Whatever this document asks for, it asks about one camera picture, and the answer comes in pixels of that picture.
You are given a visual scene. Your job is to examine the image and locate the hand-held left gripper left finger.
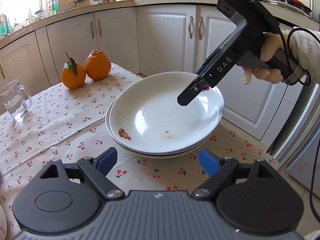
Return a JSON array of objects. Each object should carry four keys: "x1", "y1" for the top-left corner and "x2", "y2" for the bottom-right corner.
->
[{"x1": 41, "y1": 147, "x2": 125, "y2": 201}]

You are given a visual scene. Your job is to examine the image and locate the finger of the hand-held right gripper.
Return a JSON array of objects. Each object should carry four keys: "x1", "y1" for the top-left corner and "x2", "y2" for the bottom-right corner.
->
[
  {"x1": 177, "y1": 76, "x2": 216, "y2": 107},
  {"x1": 195, "y1": 64, "x2": 209, "y2": 77}
]

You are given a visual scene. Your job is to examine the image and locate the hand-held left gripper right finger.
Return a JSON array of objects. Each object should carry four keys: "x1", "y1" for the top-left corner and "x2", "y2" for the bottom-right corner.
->
[{"x1": 191, "y1": 147, "x2": 276, "y2": 200}]

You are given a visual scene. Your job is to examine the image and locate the white floral plate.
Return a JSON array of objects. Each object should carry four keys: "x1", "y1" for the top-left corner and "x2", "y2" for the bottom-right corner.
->
[
  {"x1": 105, "y1": 97, "x2": 221, "y2": 159},
  {"x1": 109, "y1": 72, "x2": 225, "y2": 155}
]

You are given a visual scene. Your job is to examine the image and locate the white pink floral bowl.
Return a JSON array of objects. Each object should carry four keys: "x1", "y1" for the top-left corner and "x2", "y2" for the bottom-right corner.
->
[{"x1": 0, "y1": 202, "x2": 8, "y2": 240}]

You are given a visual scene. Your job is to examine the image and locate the person's right forearm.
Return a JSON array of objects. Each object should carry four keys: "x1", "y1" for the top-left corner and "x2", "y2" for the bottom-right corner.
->
[{"x1": 286, "y1": 26, "x2": 320, "y2": 87}]

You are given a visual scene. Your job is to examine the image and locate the person's right hand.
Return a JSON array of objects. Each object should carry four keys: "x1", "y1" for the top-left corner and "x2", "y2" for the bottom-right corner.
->
[{"x1": 241, "y1": 32, "x2": 286, "y2": 85}]

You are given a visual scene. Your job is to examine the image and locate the white kitchen cabinets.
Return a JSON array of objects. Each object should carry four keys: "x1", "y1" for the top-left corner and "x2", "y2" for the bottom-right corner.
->
[{"x1": 0, "y1": 5, "x2": 315, "y2": 143}]

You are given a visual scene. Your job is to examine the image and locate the pot lid with red knob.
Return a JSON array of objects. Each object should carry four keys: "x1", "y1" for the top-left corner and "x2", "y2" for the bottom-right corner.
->
[{"x1": 260, "y1": 0, "x2": 312, "y2": 18}]

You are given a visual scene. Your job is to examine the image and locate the cherry print tablecloth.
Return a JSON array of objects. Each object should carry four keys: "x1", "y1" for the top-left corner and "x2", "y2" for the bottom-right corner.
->
[{"x1": 0, "y1": 62, "x2": 279, "y2": 230}]

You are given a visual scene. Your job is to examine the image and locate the orange with leaf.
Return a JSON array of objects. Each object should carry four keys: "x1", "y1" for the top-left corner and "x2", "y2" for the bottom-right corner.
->
[{"x1": 61, "y1": 52, "x2": 87, "y2": 89}]

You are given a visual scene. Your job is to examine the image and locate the bumpy orange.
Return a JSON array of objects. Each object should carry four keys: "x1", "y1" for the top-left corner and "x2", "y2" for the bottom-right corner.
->
[{"x1": 85, "y1": 49, "x2": 112, "y2": 81}]

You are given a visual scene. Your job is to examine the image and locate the refrigerator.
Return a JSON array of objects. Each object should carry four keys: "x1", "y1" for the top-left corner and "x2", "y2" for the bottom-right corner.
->
[{"x1": 266, "y1": 82, "x2": 320, "y2": 205}]

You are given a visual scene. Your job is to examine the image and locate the glass mug with water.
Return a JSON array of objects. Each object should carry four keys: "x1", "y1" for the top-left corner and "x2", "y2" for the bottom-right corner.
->
[{"x1": 0, "y1": 79, "x2": 33, "y2": 121}]

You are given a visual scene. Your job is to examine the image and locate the beige kitchen countertop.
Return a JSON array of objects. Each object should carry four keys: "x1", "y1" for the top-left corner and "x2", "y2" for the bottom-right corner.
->
[{"x1": 0, "y1": 0, "x2": 320, "y2": 51}]

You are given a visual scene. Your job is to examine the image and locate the green dish soap bottle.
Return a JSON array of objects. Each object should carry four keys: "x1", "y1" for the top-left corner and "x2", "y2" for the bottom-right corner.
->
[{"x1": 0, "y1": 14, "x2": 11, "y2": 34}]

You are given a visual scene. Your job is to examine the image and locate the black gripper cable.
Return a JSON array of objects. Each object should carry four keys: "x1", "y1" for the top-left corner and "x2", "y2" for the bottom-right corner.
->
[{"x1": 279, "y1": 27, "x2": 320, "y2": 224}]

